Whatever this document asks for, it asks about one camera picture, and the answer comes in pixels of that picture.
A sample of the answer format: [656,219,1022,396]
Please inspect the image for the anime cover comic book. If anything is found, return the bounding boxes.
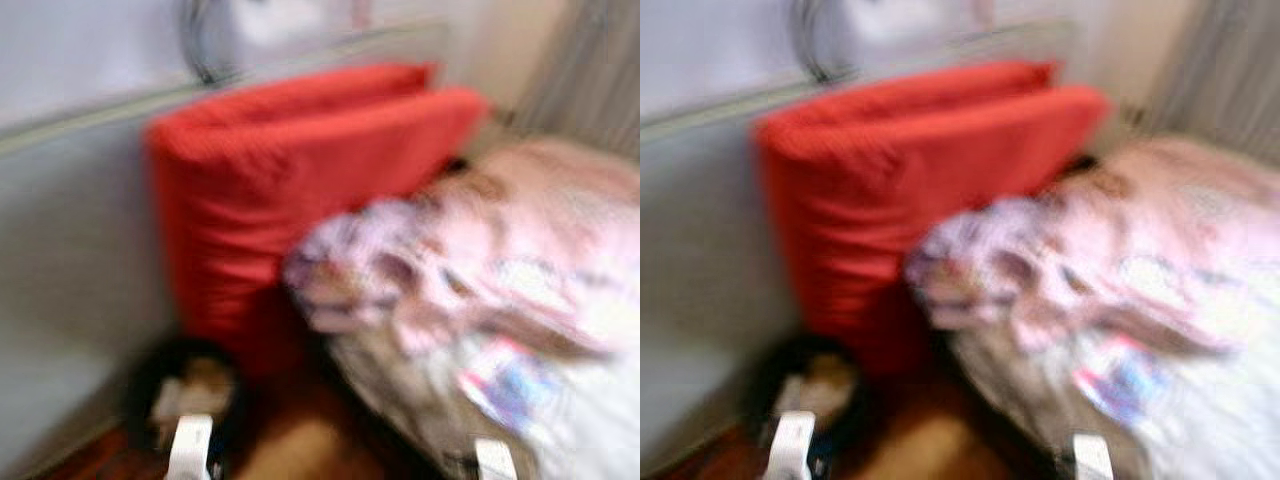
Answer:
[460,338,561,431]
[1075,335,1171,426]

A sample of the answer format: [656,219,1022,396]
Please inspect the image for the pink cartoon print blanket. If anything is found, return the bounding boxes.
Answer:
[905,138,1280,361]
[283,138,640,361]

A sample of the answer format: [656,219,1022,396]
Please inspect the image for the grey curtain panel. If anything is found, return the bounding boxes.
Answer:
[1140,0,1280,161]
[520,0,640,161]

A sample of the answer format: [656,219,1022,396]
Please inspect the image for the bed with beige floral sheet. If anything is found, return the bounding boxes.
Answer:
[950,135,1280,480]
[330,135,640,480]

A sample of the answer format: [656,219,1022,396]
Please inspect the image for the black waste bin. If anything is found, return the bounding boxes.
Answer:
[742,335,871,471]
[125,338,256,471]

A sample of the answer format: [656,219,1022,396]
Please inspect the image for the red folded mattress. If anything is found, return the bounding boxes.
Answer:
[145,62,491,381]
[755,60,1111,379]

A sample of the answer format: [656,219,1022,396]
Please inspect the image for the white plastic box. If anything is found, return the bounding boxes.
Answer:
[235,0,331,46]
[850,0,951,41]

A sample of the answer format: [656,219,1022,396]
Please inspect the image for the black looped wall cable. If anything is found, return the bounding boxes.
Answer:
[180,0,241,86]
[795,0,851,83]

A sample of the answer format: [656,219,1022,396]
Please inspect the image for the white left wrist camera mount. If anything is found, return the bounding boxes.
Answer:
[768,411,816,480]
[165,415,214,480]

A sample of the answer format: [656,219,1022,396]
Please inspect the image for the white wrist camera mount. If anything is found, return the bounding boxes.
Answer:
[474,438,519,480]
[1073,434,1114,480]
[165,415,214,480]
[768,411,816,480]

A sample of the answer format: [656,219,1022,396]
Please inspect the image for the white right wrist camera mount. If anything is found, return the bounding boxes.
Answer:
[474,438,519,480]
[1073,434,1114,480]

